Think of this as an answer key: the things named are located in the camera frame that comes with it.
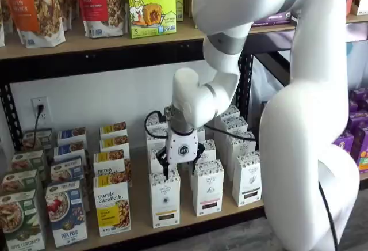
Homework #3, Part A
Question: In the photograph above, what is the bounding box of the flat purple box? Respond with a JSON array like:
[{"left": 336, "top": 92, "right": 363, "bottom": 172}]
[{"left": 251, "top": 9, "right": 297, "bottom": 28}]

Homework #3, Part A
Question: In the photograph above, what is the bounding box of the orange and purple snack box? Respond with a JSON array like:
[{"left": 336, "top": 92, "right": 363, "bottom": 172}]
[{"left": 357, "top": 149, "right": 368, "bottom": 174}]

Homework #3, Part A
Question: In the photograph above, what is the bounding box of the white box with dark strip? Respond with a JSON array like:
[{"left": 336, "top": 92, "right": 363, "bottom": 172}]
[
  {"left": 223, "top": 131, "right": 257, "bottom": 174},
  {"left": 214, "top": 115, "right": 249, "bottom": 140},
  {"left": 231, "top": 150, "right": 263, "bottom": 207},
  {"left": 220, "top": 104, "right": 241, "bottom": 119}
]

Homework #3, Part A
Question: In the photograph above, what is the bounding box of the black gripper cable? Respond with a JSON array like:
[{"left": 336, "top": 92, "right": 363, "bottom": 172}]
[{"left": 144, "top": 109, "right": 257, "bottom": 143}]

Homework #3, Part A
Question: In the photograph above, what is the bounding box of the wooden shelf board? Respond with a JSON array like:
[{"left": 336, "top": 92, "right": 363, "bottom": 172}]
[
  {"left": 43, "top": 144, "right": 265, "bottom": 249},
  {"left": 0, "top": 12, "right": 297, "bottom": 60},
  {"left": 345, "top": 13, "right": 368, "bottom": 25}
]

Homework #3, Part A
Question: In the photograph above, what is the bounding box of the orange purely elizabeth granola bag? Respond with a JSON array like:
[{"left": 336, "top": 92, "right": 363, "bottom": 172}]
[{"left": 1, "top": 0, "right": 67, "bottom": 49}]

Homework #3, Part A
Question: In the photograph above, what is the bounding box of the white wall outlet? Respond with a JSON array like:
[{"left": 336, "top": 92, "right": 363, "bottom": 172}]
[{"left": 30, "top": 96, "right": 49, "bottom": 126}]

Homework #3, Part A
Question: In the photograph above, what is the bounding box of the blue Flax Plus cereal box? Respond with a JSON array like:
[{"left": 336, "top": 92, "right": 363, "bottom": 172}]
[
  {"left": 45, "top": 180, "right": 89, "bottom": 248},
  {"left": 49, "top": 155, "right": 86, "bottom": 184},
  {"left": 56, "top": 127, "right": 87, "bottom": 148},
  {"left": 53, "top": 143, "right": 87, "bottom": 163}
]

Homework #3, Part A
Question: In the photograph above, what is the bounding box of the black metal shelf frame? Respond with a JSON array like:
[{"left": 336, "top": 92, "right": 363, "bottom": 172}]
[{"left": 0, "top": 28, "right": 297, "bottom": 251}]

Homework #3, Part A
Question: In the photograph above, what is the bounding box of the black plug with cord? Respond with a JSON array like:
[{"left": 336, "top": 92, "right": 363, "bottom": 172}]
[{"left": 33, "top": 104, "right": 46, "bottom": 148}]

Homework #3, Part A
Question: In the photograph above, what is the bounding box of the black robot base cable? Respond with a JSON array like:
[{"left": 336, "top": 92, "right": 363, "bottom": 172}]
[{"left": 317, "top": 179, "right": 340, "bottom": 251}]

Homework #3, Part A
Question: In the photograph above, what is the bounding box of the purely elizabeth yellow granola box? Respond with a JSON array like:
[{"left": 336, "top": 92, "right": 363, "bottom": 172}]
[
  {"left": 99, "top": 121, "right": 128, "bottom": 140},
  {"left": 99, "top": 135, "right": 131, "bottom": 155},
  {"left": 93, "top": 172, "right": 132, "bottom": 238},
  {"left": 93, "top": 149, "right": 131, "bottom": 178}
]

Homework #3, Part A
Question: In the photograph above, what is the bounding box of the red purely elizabeth granola bag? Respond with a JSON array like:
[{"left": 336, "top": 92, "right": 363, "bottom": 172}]
[{"left": 75, "top": 0, "right": 128, "bottom": 39}]

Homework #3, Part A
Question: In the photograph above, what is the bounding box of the green cereal box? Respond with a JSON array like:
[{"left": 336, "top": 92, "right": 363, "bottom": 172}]
[
  {"left": 0, "top": 169, "right": 40, "bottom": 197},
  {"left": 22, "top": 128, "right": 54, "bottom": 154},
  {"left": 10, "top": 149, "right": 47, "bottom": 181},
  {"left": 0, "top": 189, "right": 47, "bottom": 251}
]

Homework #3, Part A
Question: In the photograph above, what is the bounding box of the dark purple snack box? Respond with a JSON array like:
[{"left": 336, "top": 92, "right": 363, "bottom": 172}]
[{"left": 350, "top": 124, "right": 368, "bottom": 167}]

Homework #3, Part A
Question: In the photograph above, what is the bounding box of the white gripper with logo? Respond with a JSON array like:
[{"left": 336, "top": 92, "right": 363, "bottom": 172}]
[{"left": 156, "top": 128, "right": 206, "bottom": 181}]

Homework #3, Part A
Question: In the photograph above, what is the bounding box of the brown granola bag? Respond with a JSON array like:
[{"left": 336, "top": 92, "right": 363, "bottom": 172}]
[{"left": 57, "top": 0, "right": 83, "bottom": 32}]

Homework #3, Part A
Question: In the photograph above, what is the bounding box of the white granola bag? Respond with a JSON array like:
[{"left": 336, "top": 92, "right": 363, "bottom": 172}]
[{"left": 0, "top": 0, "right": 7, "bottom": 47}]

